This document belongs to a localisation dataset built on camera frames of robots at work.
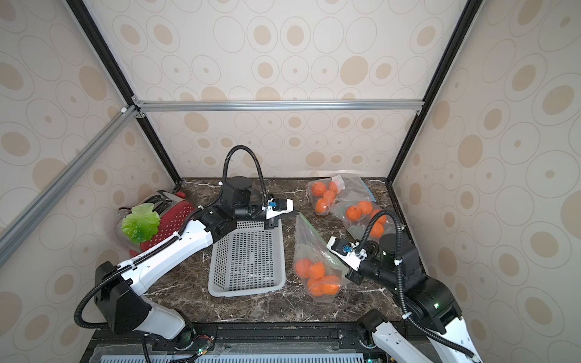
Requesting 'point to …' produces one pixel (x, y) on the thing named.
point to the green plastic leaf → (141, 224)
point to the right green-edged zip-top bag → (357, 215)
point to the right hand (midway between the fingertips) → (343, 245)
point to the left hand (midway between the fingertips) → (300, 208)
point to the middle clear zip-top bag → (325, 193)
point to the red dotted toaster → (172, 209)
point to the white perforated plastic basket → (249, 261)
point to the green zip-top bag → (321, 269)
